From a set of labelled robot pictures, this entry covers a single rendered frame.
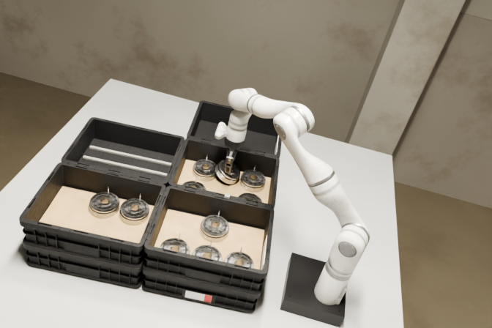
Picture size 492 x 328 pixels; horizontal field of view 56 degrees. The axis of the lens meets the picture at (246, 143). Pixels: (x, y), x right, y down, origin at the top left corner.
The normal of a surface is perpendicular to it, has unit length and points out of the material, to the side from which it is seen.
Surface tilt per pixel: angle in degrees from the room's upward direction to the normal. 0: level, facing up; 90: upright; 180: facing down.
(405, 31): 90
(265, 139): 0
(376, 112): 90
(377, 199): 0
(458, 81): 90
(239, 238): 0
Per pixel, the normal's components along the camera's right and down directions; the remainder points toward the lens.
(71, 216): 0.18, -0.78
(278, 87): -0.21, 0.57
